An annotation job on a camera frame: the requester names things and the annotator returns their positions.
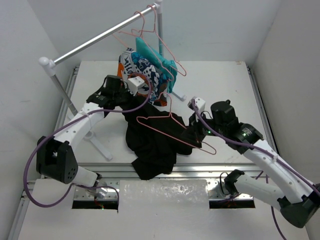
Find teal shirt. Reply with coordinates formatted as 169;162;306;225
135;37;178;93

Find purple cable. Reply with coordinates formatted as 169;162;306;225
23;78;153;208
191;99;320;240

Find pink wire hanger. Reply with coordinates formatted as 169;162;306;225
111;11;176;83
136;92;217;156
131;0;187;77

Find black shirt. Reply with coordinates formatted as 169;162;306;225
123;103;193;180

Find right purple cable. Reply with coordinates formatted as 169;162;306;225
191;99;320;240

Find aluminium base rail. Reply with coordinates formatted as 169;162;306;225
47;63;301;208

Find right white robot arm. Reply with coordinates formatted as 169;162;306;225
186;97;320;228

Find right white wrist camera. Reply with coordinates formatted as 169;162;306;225
187;96;206;114

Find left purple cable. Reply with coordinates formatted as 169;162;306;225
23;78;153;208

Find orange navy patterned shirt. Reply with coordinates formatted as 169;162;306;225
117;48;168;107

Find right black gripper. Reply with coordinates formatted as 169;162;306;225
181;110;226;143

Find silver clothes rack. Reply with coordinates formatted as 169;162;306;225
38;0;187;161

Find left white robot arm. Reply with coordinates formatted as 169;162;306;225
36;75;144;188

